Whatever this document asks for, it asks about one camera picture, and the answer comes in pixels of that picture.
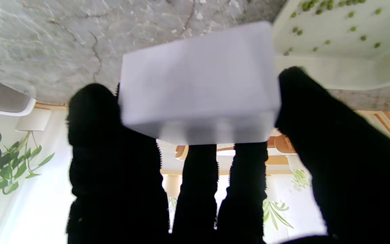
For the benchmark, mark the cream baking tray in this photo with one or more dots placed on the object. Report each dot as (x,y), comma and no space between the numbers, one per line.
(333,40)

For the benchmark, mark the white square jar lid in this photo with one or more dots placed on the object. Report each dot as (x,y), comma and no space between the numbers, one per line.
(198,84)

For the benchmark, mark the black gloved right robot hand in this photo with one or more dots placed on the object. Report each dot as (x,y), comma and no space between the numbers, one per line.
(350,169)

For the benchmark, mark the scattered green beans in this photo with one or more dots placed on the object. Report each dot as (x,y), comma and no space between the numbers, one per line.
(306,5)

